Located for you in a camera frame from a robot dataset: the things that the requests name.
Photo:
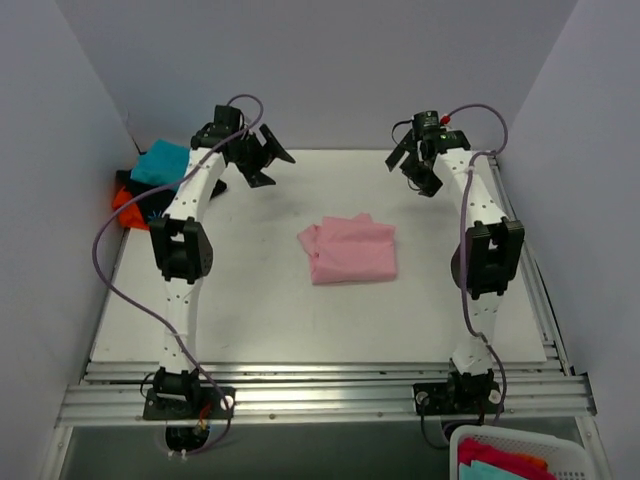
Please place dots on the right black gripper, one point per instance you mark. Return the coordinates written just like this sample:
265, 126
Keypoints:
412, 163

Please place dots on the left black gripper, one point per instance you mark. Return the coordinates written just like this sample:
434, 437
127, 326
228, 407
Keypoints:
256, 156

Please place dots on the pink t-shirt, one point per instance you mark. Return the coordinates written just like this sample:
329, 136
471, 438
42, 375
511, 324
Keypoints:
350, 250

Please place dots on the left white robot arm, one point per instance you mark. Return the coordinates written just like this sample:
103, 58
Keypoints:
182, 251

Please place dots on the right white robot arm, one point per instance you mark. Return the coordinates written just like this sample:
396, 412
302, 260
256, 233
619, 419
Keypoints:
489, 247

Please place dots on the teal folded t-shirt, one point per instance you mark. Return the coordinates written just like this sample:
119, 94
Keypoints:
164, 163

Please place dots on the black folded t-shirt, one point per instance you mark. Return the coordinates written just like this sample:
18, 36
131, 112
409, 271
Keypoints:
152, 206

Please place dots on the orange folded t-shirt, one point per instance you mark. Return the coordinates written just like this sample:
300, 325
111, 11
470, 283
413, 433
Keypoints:
131, 217

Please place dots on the teal shirt in basket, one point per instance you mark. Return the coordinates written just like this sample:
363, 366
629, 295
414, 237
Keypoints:
483, 471

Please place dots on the orange shirt in basket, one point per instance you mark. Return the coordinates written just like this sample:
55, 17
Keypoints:
535, 461

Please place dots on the red shirt in basket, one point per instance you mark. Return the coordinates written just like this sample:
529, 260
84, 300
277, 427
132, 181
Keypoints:
471, 450

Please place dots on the white laundry basket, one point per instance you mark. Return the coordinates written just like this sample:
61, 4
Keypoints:
566, 459

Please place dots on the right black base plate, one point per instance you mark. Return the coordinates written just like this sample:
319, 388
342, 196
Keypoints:
445, 399

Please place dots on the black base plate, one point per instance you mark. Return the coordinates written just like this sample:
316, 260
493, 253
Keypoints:
208, 406
445, 399

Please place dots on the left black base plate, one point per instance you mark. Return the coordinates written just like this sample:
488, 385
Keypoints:
208, 406

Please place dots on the aluminium rail frame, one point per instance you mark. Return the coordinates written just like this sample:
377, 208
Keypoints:
306, 354

